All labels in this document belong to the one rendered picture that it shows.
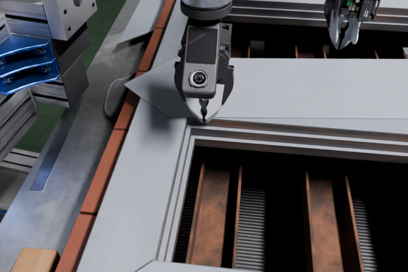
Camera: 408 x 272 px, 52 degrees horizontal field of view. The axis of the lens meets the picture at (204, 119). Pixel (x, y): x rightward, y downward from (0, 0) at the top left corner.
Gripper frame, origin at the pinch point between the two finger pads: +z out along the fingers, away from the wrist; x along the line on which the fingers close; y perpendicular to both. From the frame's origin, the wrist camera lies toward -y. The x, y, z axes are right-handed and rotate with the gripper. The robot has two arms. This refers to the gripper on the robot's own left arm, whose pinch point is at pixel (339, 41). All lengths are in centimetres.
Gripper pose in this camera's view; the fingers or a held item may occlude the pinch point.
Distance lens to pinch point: 92.4
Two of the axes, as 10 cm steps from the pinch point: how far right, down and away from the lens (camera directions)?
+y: -1.2, 6.6, -7.4
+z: 0.0, 7.5, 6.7
